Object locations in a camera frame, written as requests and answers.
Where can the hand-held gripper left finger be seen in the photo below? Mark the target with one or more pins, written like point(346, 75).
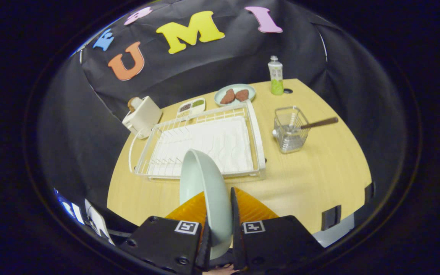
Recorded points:
point(204, 252)

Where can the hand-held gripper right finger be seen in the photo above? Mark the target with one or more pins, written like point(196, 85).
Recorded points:
point(236, 244)

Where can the pale green plate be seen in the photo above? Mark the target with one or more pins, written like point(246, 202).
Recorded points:
point(208, 191)

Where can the pale green serving dish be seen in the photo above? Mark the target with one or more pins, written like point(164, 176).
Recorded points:
point(219, 97)

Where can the white drain mat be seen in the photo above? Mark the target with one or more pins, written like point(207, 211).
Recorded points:
point(220, 141)

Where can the white divided condiment tray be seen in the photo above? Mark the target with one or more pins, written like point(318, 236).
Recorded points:
point(191, 111)

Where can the brown meat patty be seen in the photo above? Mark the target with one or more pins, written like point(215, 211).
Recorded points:
point(227, 96)
point(242, 95)

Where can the white toaster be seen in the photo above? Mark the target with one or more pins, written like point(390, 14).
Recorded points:
point(145, 114)

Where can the black table grommet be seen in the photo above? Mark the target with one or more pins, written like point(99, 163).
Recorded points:
point(288, 91)

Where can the brown bread slice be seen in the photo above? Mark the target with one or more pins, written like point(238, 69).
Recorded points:
point(131, 104)

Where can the green drink bottle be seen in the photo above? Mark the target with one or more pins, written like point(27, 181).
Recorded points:
point(276, 78)

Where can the black backdrop cloth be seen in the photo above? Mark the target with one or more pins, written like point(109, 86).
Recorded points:
point(204, 65)

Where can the black table bracket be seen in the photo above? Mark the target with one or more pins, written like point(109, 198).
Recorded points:
point(330, 217)
point(369, 192)

